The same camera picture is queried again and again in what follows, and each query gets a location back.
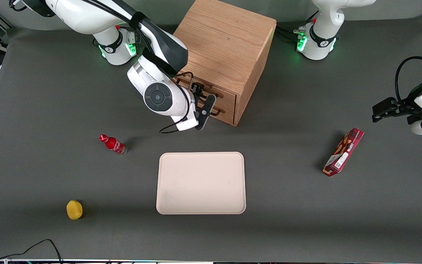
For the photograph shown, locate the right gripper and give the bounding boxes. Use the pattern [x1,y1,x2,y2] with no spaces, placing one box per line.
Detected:
[175,83,217,132]

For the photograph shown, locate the wooden drawer with black handle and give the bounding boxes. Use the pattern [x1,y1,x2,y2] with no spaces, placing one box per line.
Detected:
[208,99,236,125]
[175,71,238,111]

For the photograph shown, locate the wooden drawer cabinet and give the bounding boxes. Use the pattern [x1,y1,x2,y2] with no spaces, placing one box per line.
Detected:
[173,0,277,127]

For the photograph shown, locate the red snack box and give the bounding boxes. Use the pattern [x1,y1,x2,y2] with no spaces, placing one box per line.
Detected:
[322,127,364,177]

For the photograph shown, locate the beige plastic tray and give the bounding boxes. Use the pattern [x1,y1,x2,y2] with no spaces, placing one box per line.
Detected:
[156,152,247,215]

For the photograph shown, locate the small red cola bottle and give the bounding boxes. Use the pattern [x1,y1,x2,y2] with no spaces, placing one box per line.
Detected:
[99,134,128,156]

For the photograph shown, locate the yellow lemon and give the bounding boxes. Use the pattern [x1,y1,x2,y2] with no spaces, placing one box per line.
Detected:
[66,199,84,220]

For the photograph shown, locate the black looped cable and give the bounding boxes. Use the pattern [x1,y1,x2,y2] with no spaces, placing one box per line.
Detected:
[395,56,422,103]

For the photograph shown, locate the black left arm base cables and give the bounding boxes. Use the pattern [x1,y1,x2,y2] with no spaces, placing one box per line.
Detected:
[275,10,319,41]

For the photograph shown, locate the black cable along right arm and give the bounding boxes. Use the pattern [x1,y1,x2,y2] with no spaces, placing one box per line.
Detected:
[10,0,197,134]

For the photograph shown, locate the black cable on table edge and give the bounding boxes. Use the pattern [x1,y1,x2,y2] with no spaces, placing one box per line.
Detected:
[0,239,63,264]

